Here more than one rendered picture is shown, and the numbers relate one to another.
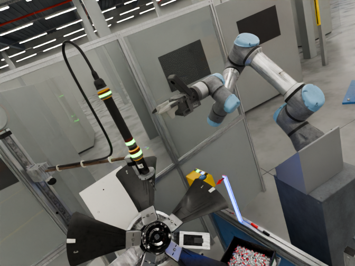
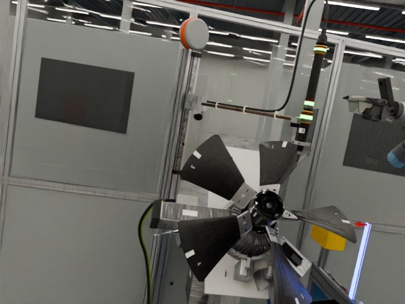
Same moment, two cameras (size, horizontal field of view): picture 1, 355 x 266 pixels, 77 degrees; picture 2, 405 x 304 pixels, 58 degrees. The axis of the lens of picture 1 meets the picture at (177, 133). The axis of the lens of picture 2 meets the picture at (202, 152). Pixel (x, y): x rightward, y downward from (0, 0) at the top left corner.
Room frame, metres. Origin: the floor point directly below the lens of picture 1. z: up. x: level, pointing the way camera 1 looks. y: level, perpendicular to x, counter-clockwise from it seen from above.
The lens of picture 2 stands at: (-0.62, 0.12, 1.54)
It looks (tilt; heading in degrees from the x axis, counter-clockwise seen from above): 7 degrees down; 17
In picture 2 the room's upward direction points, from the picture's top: 10 degrees clockwise
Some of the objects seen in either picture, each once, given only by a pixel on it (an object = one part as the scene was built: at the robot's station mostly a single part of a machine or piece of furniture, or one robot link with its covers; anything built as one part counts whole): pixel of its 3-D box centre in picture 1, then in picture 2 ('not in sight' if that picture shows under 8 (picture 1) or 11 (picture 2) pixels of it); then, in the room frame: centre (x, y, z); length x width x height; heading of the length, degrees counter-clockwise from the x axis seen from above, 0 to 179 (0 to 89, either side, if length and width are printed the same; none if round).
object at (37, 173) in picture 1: (39, 171); (195, 102); (1.09, 0.73, 1.55); 0.10 x 0.07 x 0.08; 61
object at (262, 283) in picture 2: not in sight; (264, 278); (0.78, 0.21, 0.91); 0.12 x 0.08 x 0.12; 26
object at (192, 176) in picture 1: (200, 181); (327, 235); (1.22, -0.02, 1.02); 0.16 x 0.10 x 0.11; 26
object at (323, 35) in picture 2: (124, 131); (311, 90); (0.79, 0.18, 1.66); 0.04 x 0.04 x 0.46
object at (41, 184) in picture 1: (41, 182); (186, 114); (1.12, 0.77, 1.48); 0.05 x 0.03 x 0.62; 151
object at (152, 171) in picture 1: (140, 164); (301, 131); (0.80, 0.19, 1.50); 0.09 x 0.07 x 0.10; 61
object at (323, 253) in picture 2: not in sight; (323, 255); (1.22, -0.02, 0.92); 0.03 x 0.03 x 0.12; 26
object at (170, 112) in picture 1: (169, 112); (361, 104); (0.85, 0.00, 1.64); 0.09 x 0.03 x 0.06; 127
